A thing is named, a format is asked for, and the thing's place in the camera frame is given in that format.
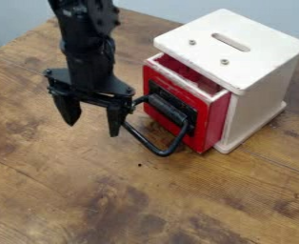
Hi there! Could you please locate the white wooden box housing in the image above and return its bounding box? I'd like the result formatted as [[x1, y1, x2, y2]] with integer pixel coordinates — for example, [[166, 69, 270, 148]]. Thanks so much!
[[154, 9, 299, 153]]

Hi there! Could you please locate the red drawer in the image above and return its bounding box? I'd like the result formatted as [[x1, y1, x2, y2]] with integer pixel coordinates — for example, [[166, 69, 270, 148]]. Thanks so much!
[[143, 52, 231, 153]]

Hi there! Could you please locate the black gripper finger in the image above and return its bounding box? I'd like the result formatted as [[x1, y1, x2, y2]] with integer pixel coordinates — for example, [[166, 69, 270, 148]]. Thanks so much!
[[54, 94, 82, 126], [107, 97, 134, 137]]

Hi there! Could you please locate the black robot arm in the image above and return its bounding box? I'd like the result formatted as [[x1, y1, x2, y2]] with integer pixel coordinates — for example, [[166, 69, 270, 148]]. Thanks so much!
[[44, 0, 135, 137]]

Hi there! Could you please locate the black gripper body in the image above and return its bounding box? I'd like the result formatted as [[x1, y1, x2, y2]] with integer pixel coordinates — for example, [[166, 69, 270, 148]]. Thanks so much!
[[44, 68, 135, 110]]

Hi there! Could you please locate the black metal drawer handle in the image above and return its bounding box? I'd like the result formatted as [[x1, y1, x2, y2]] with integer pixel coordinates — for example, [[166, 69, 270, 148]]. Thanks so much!
[[123, 94, 190, 157]]

